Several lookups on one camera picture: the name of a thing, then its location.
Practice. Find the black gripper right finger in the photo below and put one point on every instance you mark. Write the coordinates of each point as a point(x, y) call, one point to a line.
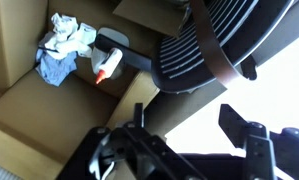
point(235, 123)

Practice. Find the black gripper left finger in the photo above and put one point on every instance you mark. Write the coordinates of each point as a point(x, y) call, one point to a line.
point(139, 116)

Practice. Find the brown leather belt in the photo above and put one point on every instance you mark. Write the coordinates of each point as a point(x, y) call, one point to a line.
point(209, 43)

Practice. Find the black mesh office chair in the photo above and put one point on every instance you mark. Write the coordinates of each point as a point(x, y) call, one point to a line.
point(269, 26)

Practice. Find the white bottle orange tip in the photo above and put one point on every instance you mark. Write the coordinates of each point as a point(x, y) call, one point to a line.
point(112, 60)

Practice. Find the blue striped shirt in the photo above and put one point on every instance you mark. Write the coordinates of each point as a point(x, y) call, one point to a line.
point(55, 70)

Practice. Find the white socks pile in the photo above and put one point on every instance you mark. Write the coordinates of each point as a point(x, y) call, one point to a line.
point(67, 40)

